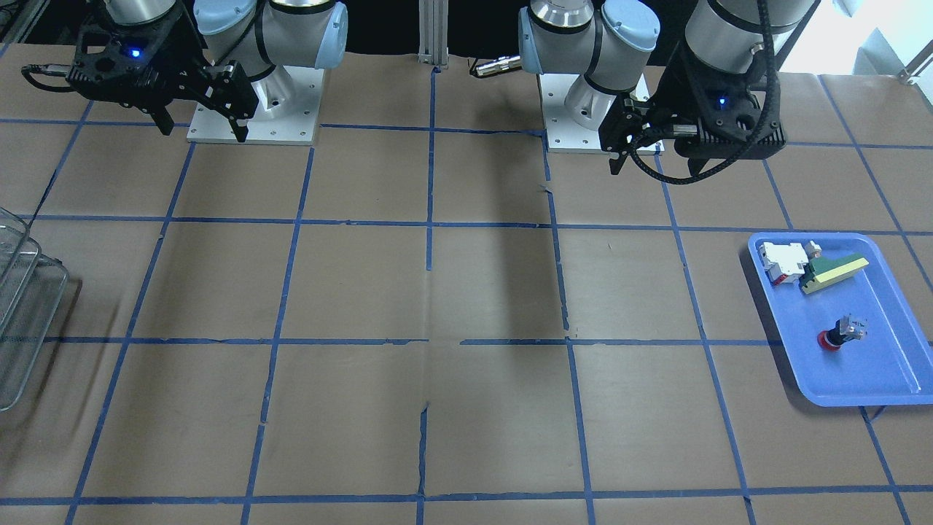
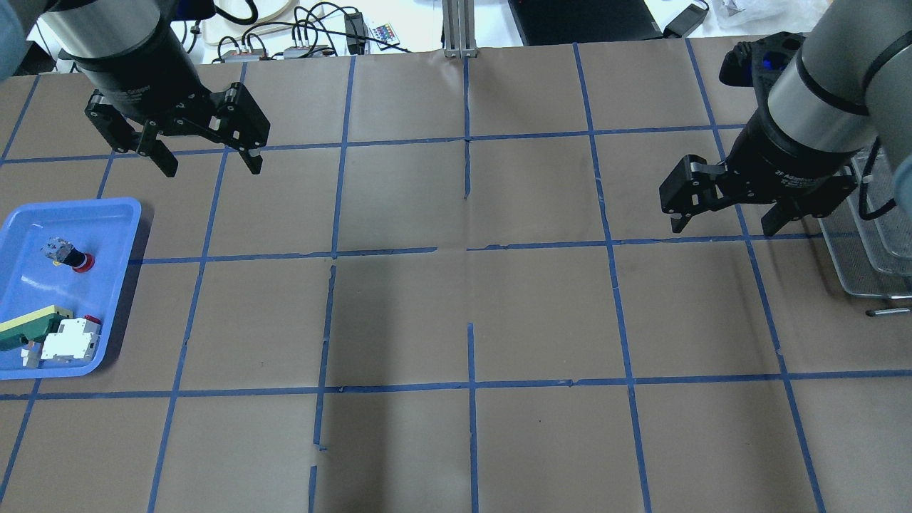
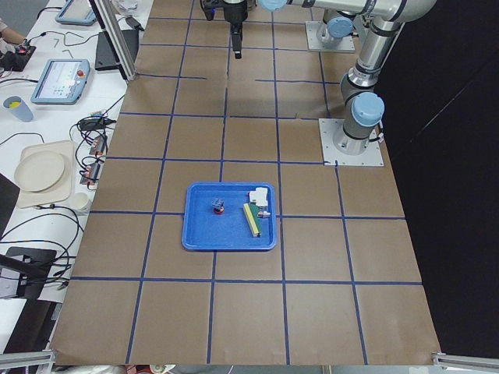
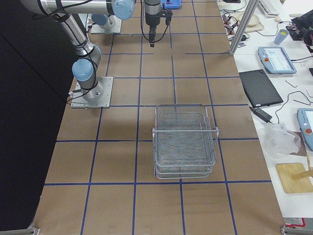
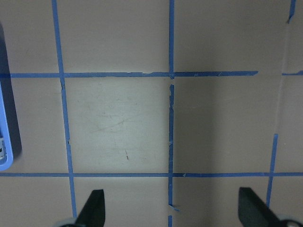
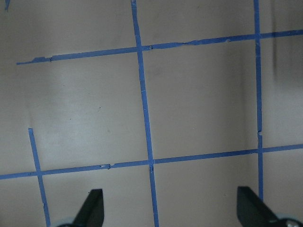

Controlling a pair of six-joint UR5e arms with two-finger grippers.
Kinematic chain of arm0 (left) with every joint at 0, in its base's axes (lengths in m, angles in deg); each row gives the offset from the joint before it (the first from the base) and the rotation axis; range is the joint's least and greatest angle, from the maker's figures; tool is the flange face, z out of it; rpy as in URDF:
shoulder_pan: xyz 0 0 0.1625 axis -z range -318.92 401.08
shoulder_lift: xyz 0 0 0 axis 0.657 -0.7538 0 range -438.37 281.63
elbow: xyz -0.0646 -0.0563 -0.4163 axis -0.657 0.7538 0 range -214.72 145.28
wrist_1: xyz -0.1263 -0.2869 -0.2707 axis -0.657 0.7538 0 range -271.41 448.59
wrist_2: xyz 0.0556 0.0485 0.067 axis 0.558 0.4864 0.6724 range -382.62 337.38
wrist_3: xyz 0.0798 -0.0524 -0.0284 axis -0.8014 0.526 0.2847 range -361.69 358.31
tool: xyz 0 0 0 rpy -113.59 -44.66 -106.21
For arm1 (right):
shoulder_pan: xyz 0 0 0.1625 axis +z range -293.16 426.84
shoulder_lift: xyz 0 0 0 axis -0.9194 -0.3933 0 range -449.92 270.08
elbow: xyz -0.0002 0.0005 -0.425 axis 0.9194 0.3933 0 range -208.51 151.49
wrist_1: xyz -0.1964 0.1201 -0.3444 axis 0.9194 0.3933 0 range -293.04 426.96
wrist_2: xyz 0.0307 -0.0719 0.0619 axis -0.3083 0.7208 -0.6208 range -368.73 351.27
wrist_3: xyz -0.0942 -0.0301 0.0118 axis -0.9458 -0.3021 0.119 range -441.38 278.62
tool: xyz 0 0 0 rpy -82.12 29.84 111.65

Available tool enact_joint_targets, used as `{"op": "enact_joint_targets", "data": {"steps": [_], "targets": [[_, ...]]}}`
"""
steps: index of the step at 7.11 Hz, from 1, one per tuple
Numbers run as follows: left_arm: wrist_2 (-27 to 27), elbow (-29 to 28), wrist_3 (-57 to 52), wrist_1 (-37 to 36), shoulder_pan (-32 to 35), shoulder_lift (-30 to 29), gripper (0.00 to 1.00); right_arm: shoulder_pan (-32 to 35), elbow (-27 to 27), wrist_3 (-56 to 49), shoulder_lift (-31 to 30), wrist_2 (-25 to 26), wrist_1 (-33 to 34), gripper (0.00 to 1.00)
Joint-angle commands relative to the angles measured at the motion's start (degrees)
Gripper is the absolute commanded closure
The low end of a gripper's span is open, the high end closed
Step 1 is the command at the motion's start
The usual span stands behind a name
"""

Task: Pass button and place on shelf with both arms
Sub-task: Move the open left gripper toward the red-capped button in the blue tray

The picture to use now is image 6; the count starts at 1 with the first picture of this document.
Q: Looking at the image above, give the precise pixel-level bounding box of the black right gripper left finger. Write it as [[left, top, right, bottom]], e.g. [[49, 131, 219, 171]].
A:
[[71, 189, 105, 227]]

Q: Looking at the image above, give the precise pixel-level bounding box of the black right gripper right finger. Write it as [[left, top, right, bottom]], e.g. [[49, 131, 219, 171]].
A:
[[237, 186, 279, 227]]

